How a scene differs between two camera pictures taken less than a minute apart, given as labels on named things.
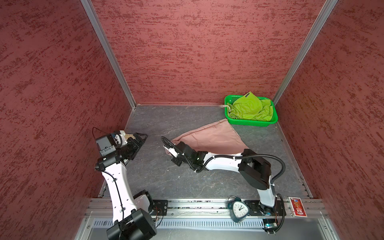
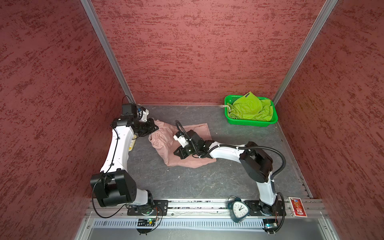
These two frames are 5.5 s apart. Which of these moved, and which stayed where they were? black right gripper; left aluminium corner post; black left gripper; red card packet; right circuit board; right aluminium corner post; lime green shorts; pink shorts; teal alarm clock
Moved: black left gripper; black right gripper; pink shorts
Stayed: right circuit board; left aluminium corner post; red card packet; lime green shorts; teal alarm clock; right aluminium corner post
